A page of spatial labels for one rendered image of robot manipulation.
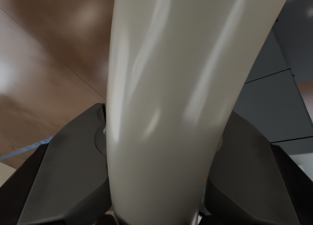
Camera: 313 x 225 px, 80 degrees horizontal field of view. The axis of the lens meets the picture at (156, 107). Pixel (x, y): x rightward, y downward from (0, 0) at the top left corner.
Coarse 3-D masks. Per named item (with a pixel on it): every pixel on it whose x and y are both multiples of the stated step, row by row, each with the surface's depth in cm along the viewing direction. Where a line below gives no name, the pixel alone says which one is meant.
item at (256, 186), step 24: (240, 120) 10; (240, 144) 8; (264, 144) 8; (216, 168) 7; (240, 168) 7; (264, 168) 7; (216, 192) 7; (240, 192) 6; (264, 192) 6; (216, 216) 7; (240, 216) 6; (264, 216) 6; (288, 216) 6
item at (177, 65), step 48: (144, 0) 3; (192, 0) 2; (240, 0) 2; (144, 48) 3; (192, 48) 3; (240, 48) 3; (144, 96) 3; (192, 96) 3; (144, 144) 4; (192, 144) 4; (144, 192) 4; (192, 192) 5
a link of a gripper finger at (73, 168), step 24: (72, 120) 10; (96, 120) 10; (72, 144) 9; (96, 144) 9; (48, 168) 7; (72, 168) 7; (96, 168) 7; (48, 192) 6; (72, 192) 6; (96, 192) 7; (24, 216) 6; (48, 216) 6; (72, 216) 6; (96, 216) 7
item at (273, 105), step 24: (264, 48) 104; (264, 72) 93; (288, 72) 85; (240, 96) 93; (264, 96) 84; (288, 96) 77; (264, 120) 77; (288, 120) 71; (288, 144) 66; (312, 144) 61; (312, 168) 66
